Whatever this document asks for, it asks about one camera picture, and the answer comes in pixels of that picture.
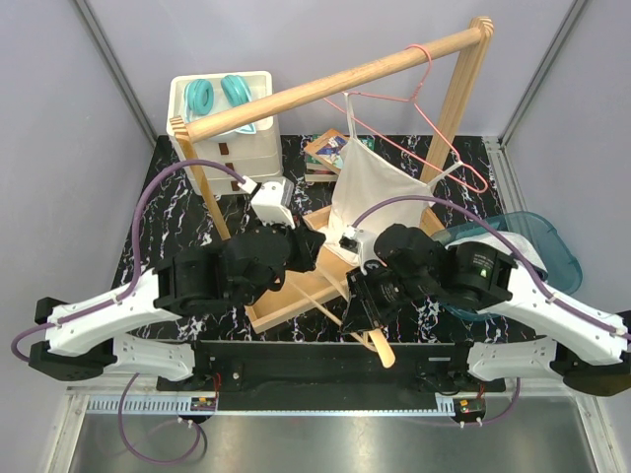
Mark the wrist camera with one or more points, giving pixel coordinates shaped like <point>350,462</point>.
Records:
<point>271,202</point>
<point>361,243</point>

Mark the pink wire hanger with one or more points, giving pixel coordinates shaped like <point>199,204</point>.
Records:
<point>424,118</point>

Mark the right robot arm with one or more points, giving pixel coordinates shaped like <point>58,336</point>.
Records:
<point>497,273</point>

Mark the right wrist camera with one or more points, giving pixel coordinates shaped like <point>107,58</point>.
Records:
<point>361,243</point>

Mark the teal plastic bin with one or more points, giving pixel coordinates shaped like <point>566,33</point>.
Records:
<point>535,237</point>

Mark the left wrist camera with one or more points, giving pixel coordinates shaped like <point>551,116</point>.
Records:
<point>271,202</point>

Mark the white drawer unit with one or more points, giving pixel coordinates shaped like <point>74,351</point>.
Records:
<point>257,155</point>

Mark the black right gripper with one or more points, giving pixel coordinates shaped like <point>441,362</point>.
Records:
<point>364,311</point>

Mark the beige wooden hanger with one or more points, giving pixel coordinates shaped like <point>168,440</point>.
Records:
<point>356,289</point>

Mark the stack of books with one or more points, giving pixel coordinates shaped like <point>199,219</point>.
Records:
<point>323,157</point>

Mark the white camisole top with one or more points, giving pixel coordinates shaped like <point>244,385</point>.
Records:
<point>365,180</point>

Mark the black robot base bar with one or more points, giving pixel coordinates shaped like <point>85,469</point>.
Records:
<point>239,366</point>

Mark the wooden clothes rack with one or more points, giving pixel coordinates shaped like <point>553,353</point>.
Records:
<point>276,308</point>

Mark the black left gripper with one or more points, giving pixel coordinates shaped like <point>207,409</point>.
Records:
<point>309,245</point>

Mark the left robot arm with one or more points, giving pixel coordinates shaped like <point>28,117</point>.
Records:
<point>85,340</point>

